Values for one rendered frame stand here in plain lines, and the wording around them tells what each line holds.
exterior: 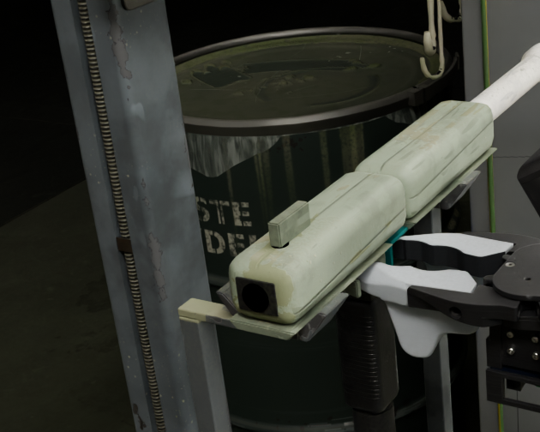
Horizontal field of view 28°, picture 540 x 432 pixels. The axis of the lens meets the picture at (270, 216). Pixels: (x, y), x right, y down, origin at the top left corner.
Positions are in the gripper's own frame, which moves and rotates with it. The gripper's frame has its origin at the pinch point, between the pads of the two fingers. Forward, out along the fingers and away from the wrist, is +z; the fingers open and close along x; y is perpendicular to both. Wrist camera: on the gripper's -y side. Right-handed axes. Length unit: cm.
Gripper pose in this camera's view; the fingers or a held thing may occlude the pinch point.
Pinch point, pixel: (381, 255)
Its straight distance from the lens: 72.7
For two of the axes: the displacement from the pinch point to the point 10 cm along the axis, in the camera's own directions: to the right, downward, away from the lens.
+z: -8.4, -1.3, 5.3
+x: 5.4, -4.0, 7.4
